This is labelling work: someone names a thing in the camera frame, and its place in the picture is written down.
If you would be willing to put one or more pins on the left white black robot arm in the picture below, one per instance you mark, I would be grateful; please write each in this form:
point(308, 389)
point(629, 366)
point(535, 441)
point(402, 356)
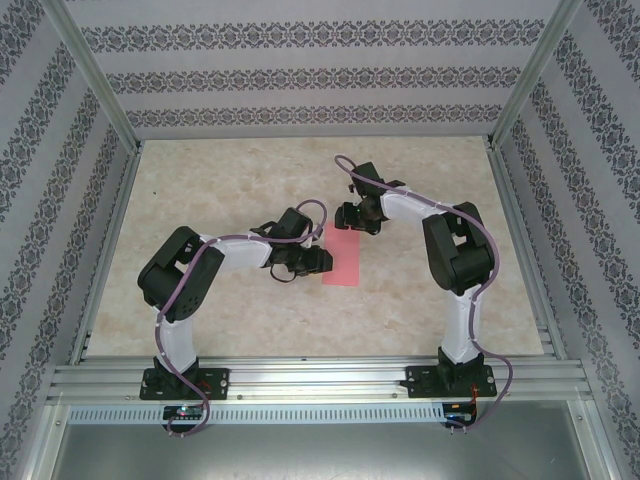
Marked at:
point(240, 252)

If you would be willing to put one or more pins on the aluminium side rail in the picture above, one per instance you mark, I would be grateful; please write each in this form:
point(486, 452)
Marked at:
point(107, 250)
point(525, 250)

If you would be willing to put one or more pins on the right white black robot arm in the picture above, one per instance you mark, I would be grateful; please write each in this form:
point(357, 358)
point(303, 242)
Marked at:
point(410, 210)

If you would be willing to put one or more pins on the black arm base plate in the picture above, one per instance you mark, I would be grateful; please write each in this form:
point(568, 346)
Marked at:
point(420, 380)
point(217, 382)

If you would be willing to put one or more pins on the aluminium frame post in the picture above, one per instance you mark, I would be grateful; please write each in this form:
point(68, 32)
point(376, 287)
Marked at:
point(100, 85)
point(530, 75)

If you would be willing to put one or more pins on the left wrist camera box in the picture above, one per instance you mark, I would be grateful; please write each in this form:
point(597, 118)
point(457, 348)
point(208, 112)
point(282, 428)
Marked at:
point(316, 241)

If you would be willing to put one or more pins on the long aluminium mounting rail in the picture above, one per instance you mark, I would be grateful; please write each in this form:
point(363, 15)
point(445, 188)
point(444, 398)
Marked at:
point(320, 380)

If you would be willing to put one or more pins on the pink paper sheet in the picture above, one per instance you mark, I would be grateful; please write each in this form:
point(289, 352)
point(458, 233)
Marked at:
point(345, 265)

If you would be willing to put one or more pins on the small circuit board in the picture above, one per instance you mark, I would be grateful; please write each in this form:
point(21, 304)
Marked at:
point(457, 415)
point(182, 412)

